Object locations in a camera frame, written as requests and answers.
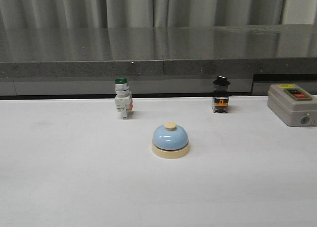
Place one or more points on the blue and cream desk bell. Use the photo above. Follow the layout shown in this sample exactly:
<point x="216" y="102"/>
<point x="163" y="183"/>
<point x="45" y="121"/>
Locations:
<point x="170" y="141"/>

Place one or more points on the grey stone countertop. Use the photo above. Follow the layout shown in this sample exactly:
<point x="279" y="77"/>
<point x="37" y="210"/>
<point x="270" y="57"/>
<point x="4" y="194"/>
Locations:
<point x="158" y="62"/>

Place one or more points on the grey curtain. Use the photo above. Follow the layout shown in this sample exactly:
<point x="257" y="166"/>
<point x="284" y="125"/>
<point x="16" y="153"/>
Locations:
<point x="17" y="14"/>

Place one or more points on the green pushbutton switch module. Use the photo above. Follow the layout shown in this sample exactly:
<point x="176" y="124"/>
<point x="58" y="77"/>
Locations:
<point x="123" y="98"/>

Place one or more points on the black selector switch module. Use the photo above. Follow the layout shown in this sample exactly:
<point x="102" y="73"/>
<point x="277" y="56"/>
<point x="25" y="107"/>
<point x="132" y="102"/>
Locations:
<point x="220" y="98"/>

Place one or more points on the grey start-stop switch box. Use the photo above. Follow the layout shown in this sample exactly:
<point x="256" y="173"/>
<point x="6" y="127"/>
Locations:
<point x="293" y="105"/>

